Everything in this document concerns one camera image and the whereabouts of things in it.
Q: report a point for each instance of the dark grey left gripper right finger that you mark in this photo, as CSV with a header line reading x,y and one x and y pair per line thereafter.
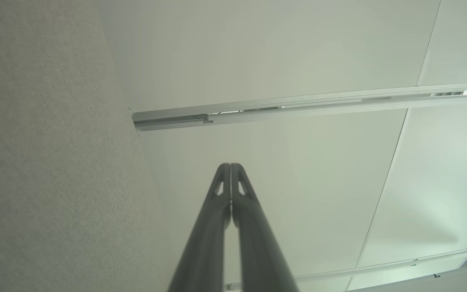
x,y
258,251

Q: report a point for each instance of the grey partition post round feet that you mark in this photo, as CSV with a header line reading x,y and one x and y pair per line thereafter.
x,y
298,106

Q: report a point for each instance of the grey fabric sofa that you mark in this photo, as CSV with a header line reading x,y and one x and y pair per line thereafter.
x,y
35,162

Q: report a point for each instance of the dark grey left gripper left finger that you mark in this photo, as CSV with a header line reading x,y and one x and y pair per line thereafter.
x,y
205,243

